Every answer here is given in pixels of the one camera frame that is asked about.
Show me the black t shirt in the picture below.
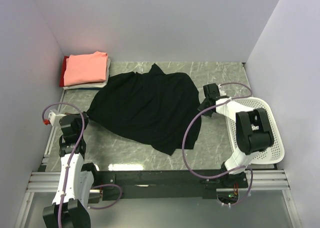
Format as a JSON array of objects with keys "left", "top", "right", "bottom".
[{"left": 86, "top": 64, "right": 202, "bottom": 156}]

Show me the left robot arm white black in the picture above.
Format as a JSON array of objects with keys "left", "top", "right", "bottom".
[{"left": 42, "top": 109, "right": 100, "bottom": 228}]

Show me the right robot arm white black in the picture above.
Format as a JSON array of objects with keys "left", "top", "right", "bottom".
[{"left": 198, "top": 83, "right": 274, "bottom": 188}]

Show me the pink folded t shirt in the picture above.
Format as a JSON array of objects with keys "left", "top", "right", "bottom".
[{"left": 64, "top": 51, "right": 108, "bottom": 86}]

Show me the red folded t shirt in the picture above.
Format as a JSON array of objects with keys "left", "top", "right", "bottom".
[{"left": 59, "top": 56, "right": 69, "bottom": 88}]

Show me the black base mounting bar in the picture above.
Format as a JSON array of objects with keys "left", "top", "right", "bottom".
[{"left": 92, "top": 169, "right": 250, "bottom": 201}]

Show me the white perforated plastic basket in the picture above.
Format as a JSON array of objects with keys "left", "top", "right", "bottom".
[{"left": 221, "top": 97, "right": 285, "bottom": 165}]

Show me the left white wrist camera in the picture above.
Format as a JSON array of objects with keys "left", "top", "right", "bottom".
[{"left": 43, "top": 109, "right": 66, "bottom": 127}]

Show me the aluminium rail frame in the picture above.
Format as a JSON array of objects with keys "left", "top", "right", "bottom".
[{"left": 13, "top": 91, "right": 301, "bottom": 228}]

